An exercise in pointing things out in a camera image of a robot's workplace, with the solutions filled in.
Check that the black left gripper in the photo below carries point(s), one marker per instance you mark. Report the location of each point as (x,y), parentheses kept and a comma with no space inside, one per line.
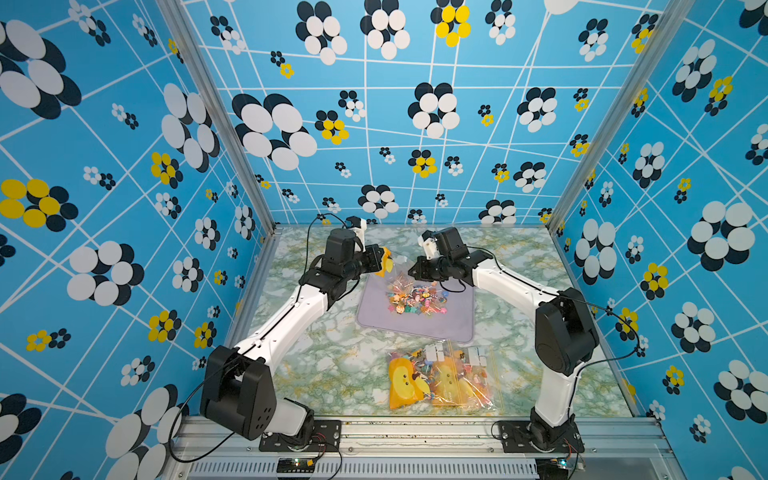
(373,255)

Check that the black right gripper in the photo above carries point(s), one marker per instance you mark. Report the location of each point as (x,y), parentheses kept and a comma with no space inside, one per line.
(421,262)

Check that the pile of colourful candies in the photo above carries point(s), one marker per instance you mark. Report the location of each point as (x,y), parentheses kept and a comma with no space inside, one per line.
(417,299)

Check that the ziploc bag with yellow duck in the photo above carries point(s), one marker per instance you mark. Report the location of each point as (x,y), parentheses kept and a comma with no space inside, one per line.
(400,267)

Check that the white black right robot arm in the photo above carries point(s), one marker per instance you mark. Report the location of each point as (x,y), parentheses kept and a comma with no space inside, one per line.
(565,335)

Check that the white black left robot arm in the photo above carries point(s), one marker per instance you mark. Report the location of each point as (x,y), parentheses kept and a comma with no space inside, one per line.
(238,392)

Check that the ziploc bag of candies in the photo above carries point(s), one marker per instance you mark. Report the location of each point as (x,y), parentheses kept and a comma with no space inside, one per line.
(442,374)

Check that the left green circuit board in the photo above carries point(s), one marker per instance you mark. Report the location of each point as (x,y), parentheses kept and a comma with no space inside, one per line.
(296,466)

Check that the green circuit board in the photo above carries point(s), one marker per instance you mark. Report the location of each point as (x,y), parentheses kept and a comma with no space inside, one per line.
(296,466)
(555,469)

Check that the right green circuit board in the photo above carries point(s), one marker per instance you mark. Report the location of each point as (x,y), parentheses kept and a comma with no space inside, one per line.
(555,469)

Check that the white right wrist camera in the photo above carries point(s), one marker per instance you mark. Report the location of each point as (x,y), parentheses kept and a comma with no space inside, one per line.
(428,243)

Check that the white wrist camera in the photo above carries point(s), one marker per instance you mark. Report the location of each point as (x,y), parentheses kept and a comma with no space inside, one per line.
(358,226)
(428,243)

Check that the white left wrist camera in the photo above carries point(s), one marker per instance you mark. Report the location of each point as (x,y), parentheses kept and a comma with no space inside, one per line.
(358,226)

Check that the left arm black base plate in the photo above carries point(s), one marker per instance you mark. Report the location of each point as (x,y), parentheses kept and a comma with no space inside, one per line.
(318,436)

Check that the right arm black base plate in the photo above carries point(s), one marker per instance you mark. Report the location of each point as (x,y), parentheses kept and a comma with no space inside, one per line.
(527,437)

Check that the aluminium front rail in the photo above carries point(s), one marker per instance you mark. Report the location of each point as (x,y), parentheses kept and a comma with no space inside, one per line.
(432,448)

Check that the aluminium corner post left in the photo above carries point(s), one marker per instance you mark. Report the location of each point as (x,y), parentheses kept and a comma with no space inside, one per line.
(181,30)

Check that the aluminium corner post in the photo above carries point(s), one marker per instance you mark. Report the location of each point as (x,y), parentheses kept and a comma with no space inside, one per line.
(181,30)
(671,20)

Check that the aluminium corner post right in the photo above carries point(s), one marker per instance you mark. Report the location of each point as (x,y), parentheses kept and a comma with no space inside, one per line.
(671,20)

